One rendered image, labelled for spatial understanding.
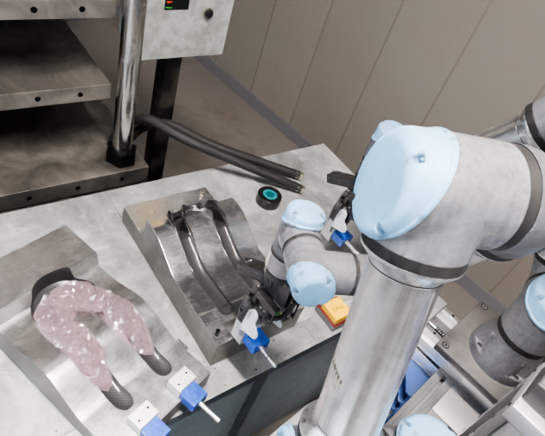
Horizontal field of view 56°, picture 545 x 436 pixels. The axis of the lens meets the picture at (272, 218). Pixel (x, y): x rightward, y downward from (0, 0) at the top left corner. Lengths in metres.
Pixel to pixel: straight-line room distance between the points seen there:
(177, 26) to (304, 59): 1.69
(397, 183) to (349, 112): 2.63
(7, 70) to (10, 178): 0.30
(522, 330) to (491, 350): 0.09
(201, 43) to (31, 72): 0.52
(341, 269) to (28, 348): 0.66
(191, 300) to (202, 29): 0.88
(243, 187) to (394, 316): 1.19
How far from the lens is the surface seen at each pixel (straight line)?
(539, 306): 1.13
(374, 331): 0.58
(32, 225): 1.50
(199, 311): 1.24
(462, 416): 1.28
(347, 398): 0.64
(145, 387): 1.16
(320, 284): 0.84
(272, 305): 1.04
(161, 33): 1.67
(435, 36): 2.77
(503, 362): 1.22
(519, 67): 2.61
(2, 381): 1.24
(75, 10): 1.47
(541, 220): 0.56
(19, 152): 1.74
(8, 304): 1.21
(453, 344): 1.24
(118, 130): 1.64
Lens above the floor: 1.89
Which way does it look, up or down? 42 degrees down
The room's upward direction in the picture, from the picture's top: 21 degrees clockwise
